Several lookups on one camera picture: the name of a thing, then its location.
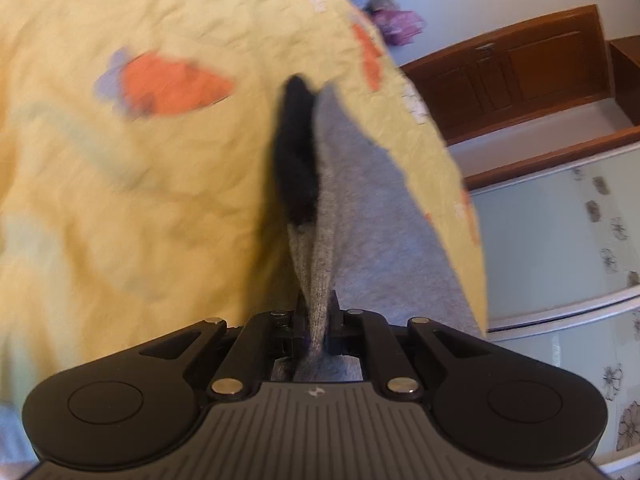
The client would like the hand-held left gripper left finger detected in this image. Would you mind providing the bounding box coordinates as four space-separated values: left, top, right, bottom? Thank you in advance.
134 292 307 402

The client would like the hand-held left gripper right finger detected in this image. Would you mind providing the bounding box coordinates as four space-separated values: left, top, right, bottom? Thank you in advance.
325 292 497 402

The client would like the grey sweater with navy sleeves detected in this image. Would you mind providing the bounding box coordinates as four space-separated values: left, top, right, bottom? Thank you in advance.
269 74 489 397

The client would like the yellow carrot print quilt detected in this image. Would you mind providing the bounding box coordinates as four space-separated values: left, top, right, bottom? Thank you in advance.
0 0 490 411

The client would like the wardrobe with floral glass doors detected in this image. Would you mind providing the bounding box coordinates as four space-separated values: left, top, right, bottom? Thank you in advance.
469 144 640 480

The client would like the wooden door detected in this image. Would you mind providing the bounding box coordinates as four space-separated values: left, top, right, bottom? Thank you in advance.
407 12 608 138

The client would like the wooden door frame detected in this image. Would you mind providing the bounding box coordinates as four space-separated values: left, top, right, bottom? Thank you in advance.
399 4 640 192

